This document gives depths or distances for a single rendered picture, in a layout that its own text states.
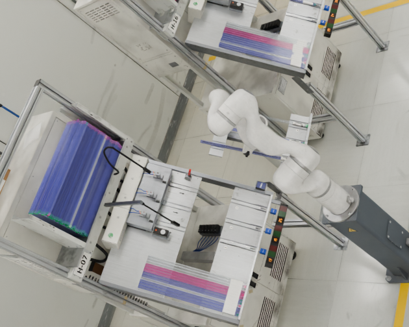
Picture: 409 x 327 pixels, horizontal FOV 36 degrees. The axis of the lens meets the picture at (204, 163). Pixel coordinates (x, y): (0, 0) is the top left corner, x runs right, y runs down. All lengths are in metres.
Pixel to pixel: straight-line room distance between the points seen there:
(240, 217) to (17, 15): 2.41
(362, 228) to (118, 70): 2.81
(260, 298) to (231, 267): 0.58
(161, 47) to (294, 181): 1.45
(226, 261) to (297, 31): 1.44
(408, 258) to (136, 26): 1.95
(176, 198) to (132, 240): 0.31
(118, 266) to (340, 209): 1.11
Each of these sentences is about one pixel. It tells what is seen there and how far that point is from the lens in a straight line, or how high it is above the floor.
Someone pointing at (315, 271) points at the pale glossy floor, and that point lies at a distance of 3.82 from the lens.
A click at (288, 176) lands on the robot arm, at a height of 1.11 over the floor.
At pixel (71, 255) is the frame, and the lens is 3.05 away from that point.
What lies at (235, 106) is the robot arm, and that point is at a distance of 2.53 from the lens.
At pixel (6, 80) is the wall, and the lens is 4.62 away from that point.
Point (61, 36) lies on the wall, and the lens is 4.93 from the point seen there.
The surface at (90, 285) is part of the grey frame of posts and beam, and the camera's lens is 3.10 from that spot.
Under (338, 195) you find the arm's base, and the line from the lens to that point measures 2.87.
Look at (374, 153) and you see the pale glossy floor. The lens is 3.98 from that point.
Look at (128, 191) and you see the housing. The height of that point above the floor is 1.25.
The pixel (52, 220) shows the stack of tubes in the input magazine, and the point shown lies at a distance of 2.95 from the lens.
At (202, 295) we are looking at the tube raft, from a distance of 3.07.
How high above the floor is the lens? 2.92
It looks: 36 degrees down
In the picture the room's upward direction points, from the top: 54 degrees counter-clockwise
